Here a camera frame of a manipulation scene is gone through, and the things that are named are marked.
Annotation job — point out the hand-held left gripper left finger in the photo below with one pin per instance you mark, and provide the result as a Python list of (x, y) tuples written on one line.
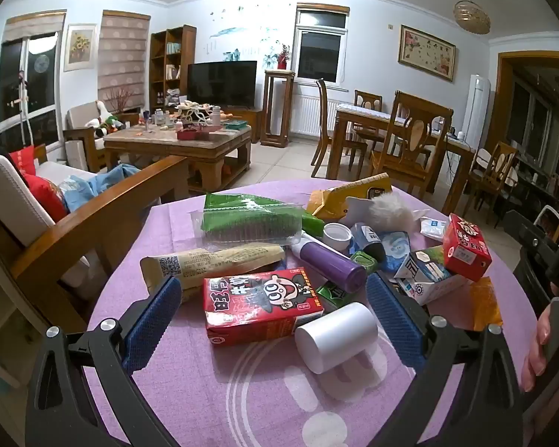
[(153, 321)]

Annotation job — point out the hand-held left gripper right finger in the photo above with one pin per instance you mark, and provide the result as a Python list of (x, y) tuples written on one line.
[(393, 321)]

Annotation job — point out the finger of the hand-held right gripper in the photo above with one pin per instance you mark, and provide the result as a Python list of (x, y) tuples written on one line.
[(531, 235)]

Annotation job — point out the white blue milk carton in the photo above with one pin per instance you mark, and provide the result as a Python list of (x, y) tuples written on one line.
[(428, 279)]

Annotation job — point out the white paper cup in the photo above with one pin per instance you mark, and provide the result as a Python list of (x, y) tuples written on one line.
[(340, 335)]

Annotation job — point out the large red milk carton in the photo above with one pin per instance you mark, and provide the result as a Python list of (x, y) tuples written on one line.
[(261, 298)]

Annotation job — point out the person's right hand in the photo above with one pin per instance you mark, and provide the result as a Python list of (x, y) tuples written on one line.
[(535, 349)]

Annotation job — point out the white plastic chair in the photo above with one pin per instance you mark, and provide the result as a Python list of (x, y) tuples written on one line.
[(547, 212)]

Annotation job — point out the small red carton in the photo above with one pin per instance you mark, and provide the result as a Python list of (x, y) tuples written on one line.
[(466, 247)]

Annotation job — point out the small green carton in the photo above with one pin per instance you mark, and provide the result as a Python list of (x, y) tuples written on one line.
[(363, 260), (330, 294)]

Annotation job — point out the light blue packet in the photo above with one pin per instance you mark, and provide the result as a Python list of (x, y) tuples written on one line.
[(396, 247)]

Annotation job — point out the wooden dining chair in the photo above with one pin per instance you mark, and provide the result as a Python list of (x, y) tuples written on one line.
[(494, 167), (323, 116), (414, 149), (368, 98)]

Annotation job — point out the orange wrapper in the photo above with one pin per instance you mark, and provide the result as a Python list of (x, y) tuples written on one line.
[(487, 302)]

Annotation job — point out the beige paper bag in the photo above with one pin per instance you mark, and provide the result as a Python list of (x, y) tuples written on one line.
[(214, 263)]

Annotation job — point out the purple bottle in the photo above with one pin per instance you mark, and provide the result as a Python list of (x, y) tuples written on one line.
[(328, 263)]

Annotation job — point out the dark blue packet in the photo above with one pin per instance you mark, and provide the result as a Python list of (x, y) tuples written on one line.
[(365, 237)]

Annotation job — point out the white tissue packet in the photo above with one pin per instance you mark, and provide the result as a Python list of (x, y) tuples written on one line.
[(433, 229)]

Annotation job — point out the white bottle cap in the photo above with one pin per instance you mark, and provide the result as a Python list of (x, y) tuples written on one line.
[(337, 237)]

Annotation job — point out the white fluffy ball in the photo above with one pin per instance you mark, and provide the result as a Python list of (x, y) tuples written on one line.
[(391, 212)]

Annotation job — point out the wooden sofa white cushions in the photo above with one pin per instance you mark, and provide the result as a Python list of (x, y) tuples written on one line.
[(98, 214)]

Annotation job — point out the yellow packet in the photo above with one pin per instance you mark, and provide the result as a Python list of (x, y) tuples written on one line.
[(344, 195)]

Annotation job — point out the purple tablecloth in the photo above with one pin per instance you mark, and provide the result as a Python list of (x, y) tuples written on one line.
[(261, 405)]

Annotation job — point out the white standing air conditioner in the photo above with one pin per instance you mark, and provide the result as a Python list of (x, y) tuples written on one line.
[(476, 107)]

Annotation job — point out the green snack bag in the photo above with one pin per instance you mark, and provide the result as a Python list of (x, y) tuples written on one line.
[(233, 200)]

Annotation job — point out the blue cloth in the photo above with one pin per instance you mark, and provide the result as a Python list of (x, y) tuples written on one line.
[(102, 181)]

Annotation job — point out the red cushion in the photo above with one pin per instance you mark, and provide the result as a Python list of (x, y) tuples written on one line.
[(23, 158), (46, 198)]

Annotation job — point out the wooden coffee table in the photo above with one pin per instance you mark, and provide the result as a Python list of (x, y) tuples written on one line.
[(167, 142)]

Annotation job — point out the red box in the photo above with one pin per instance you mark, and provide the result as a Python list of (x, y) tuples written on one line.
[(193, 134)]

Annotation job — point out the wooden dining table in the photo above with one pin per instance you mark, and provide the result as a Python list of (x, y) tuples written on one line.
[(368, 114)]

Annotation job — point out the framed floral picture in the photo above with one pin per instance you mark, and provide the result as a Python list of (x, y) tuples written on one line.
[(426, 51)]

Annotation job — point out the wooden armchair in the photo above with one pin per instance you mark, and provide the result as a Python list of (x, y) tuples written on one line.
[(81, 121)]

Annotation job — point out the white goose plush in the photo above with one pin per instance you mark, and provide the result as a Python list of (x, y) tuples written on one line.
[(105, 111)]

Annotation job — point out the wooden television stand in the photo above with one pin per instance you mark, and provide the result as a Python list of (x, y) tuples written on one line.
[(249, 118)]

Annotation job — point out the white radiator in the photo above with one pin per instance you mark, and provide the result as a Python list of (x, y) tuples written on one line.
[(307, 111)]

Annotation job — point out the gold chandelier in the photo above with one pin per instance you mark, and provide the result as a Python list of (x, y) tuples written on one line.
[(471, 16)]

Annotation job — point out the black television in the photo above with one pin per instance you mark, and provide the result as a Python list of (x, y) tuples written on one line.
[(221, 84)]

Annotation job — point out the wooden bookshelf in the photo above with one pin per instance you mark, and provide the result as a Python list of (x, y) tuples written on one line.
[(160, 70)]

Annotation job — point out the pink roller blind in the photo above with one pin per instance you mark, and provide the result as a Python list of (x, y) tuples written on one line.
[(121, 56)]

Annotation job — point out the wooden plant stand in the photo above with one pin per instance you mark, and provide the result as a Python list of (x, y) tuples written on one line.
[(279, 74)]

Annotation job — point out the balcony window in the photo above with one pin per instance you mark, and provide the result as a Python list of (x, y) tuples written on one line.
[(11, 84)]

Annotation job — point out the white framed window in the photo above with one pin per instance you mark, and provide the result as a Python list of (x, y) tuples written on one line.
[(319, 51)]

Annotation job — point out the sunflower picture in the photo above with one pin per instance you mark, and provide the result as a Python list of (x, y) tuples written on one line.
[(80, 46)]

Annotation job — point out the red flower vase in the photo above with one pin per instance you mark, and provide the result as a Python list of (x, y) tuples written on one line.
[(282, 58)]

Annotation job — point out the striped window blind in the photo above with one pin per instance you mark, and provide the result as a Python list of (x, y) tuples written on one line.
[(32, 25)]

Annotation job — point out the wooden door frame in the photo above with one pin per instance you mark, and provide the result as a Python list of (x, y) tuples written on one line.
[(505, 84)]

